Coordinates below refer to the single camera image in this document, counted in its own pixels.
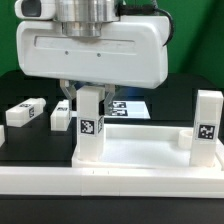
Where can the white marker sheet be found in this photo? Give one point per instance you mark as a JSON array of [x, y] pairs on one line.
[[118, 109]]

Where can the white desk top tray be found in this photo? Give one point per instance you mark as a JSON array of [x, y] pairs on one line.
[[139, 147]]

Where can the white L-shaped fence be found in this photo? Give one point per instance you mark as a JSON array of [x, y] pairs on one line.
[[200, 183]]

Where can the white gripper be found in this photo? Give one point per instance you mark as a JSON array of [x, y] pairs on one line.
[[130, 52]]

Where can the white block left edge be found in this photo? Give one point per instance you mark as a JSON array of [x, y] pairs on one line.
[[2, 135]]

